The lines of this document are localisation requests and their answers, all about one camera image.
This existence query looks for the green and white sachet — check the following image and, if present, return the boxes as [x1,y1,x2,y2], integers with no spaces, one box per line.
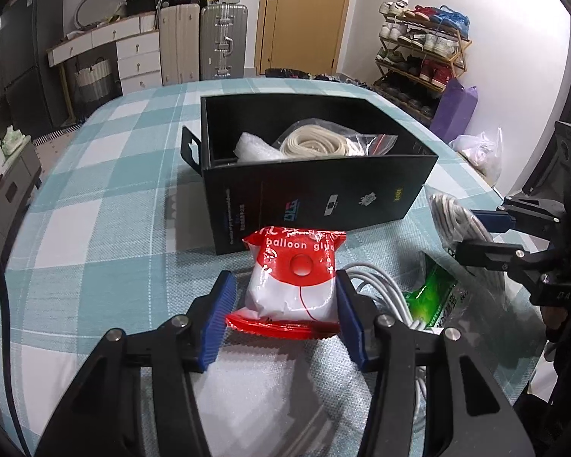
[402,252,472,334]

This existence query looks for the teal checked tablecloth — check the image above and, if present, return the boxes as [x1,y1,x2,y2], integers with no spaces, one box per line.
[0,76,553,457]

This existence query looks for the wooden door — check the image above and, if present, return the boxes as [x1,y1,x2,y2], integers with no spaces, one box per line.
[254,0,357,77]

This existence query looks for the black bag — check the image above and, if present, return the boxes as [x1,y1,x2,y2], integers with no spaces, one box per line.
[126,0,159,16]

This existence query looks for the green tissue pack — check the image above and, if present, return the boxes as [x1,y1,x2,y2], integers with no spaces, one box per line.
[1,125,32,155]

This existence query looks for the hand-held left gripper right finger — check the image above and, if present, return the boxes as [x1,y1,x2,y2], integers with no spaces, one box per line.
[335,269,536,457]

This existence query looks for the beige suitcase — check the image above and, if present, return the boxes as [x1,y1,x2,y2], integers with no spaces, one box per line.
[158,2,201,87]

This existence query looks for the grey refrigerator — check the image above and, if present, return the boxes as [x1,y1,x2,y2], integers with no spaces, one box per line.
[0,0,65,139]

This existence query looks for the black cardboard box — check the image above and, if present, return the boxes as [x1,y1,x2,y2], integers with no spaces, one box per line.
[181,94,439,255]

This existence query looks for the white desk with drawers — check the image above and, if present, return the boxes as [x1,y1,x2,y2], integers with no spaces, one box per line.
[46,13,163,98]

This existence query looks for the bagged cream cord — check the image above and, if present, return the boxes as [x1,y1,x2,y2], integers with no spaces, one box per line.
[272,119,399,159]

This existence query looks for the white plastic bag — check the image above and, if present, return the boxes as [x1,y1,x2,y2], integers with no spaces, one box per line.
[450,126,505,186]

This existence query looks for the white foam piece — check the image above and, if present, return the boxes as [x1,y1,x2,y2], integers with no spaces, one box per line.
[234,131,286,161]

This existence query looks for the wooden shoe rack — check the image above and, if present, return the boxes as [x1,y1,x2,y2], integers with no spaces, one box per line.
[373,0,473,120]

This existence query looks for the silver suitcase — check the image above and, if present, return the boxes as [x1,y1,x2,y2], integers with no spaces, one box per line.
[200,2,248,81]

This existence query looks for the white cable bundle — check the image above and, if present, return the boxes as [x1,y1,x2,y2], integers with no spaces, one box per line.
[347,267,434,443]

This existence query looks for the woven laundry basket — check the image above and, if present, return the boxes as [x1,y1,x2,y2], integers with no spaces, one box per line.
[73,57,112,105]

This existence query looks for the purple bag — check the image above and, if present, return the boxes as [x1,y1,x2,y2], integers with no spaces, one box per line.
[431,78,479,144]

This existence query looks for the shoes by door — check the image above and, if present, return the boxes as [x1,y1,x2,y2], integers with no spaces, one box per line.
[265,67,376,87]

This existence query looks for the bagged grey rope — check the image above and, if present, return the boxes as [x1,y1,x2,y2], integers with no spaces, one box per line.
[423,183,507,296]

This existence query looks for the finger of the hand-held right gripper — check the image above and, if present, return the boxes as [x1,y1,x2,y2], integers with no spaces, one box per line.
[457,240,553,286]
[471,197,567,241]

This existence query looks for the red and white packet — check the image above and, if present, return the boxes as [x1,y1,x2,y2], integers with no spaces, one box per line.
[225,226,347,341]

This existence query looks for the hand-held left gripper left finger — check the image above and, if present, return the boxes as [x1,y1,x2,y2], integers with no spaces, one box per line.
[35,270,239,457]

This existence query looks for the person's right forearm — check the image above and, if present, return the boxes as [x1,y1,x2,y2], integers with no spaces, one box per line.
[514,314,571,457]

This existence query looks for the group of shoes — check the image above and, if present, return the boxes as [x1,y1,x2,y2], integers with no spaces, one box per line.
[376,0,471,115]

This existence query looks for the grey side cabinet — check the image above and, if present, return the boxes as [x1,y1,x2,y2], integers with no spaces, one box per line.
[0,140,43,258]

